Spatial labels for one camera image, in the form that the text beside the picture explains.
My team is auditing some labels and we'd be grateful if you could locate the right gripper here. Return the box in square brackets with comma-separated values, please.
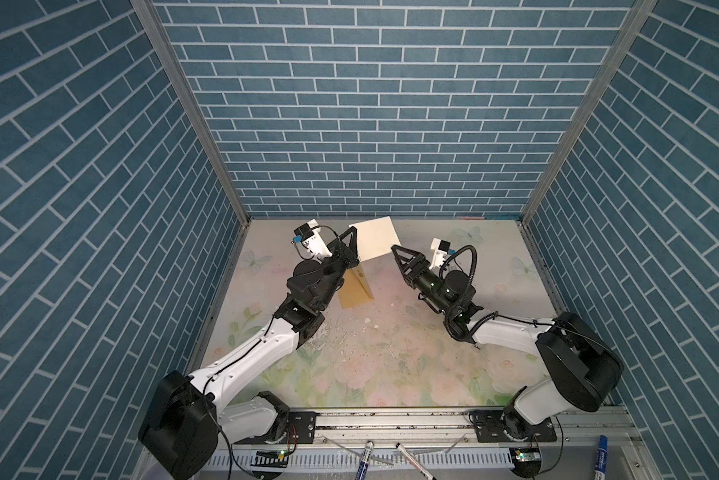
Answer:
[395, 245, 453, 318]

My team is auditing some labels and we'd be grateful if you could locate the aluminium rail frame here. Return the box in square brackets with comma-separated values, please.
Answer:
[190, 406, 659, 479]

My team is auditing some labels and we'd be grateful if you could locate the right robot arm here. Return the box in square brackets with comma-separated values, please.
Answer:
[391, 241, 625, 441]

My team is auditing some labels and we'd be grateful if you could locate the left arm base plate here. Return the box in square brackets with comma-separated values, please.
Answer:
[236, 410, 317, 445]

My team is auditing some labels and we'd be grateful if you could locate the beige letter paper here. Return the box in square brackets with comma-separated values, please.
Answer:
[351, 217, 401, 262]

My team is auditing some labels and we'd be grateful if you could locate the blue marker pen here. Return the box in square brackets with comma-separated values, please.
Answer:
[355, 440, 375, 480]

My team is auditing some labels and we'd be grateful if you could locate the yellow envelope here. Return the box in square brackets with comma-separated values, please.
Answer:
[337, 265, 375, 310]

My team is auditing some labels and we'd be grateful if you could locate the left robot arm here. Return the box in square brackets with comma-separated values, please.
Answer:
[138, 221, 359, 479]

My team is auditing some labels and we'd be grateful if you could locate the black white marker pen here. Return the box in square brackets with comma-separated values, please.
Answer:
[395, 443, 437, 480]

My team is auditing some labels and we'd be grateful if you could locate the blue marker right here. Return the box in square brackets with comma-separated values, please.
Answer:
[593, 435, 609, 480]

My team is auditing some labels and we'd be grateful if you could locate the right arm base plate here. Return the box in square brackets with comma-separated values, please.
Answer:
[467, 409, 557, 443]

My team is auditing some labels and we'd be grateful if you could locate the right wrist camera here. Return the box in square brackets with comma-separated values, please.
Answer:
[429, 238, 451, 270]

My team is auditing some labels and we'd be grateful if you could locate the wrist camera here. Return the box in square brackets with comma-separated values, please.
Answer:
[429, 238, 451, 270]
[292, 219, 331, 261]

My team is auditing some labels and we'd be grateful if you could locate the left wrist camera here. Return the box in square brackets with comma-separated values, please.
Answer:
[292, 219, 331, 261]

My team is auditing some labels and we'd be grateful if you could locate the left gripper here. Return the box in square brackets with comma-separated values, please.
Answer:
[313, 227, 355, 313]

